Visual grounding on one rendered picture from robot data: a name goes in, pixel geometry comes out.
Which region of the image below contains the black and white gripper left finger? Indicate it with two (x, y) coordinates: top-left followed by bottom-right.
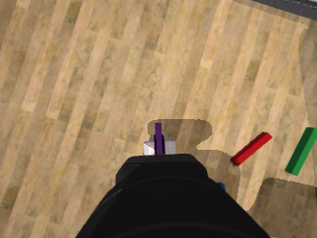
(144, 135), (157, 156)

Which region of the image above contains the red rod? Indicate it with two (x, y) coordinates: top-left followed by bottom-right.
(230, 132), (272, 166)

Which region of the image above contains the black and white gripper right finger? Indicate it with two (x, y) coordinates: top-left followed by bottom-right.
(161, 134), (176, 155)

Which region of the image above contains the green rod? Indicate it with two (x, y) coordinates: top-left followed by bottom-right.
(285, 127), (317, 177)

